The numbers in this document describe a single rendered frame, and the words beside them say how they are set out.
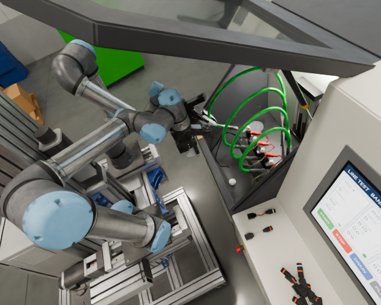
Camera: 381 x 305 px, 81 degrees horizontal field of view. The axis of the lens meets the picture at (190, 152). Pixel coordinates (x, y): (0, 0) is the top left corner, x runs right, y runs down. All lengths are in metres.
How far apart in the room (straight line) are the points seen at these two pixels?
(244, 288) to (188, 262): 0.46
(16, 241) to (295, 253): 1.16
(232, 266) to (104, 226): 1.51
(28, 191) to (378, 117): 0.78
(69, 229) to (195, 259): 1.42
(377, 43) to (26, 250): 1.51
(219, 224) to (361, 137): 1.64
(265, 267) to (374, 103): 0.68
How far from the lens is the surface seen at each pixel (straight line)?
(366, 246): 0.80
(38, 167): 0.68
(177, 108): 0.77
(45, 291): 2.81
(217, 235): 2.11
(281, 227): 1.07
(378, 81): 0.74
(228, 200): 1.15
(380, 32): 1.03
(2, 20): 7.65
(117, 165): 1.37
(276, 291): 1.01
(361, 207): 0.74
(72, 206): 0.54
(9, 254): 1.27
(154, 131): 0.71
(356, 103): 0.67
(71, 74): 1.05
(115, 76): 4.38
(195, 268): 1.87
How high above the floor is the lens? 1.98
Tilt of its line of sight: 49 degrees down
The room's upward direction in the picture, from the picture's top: 24 degrees counter-clockwise
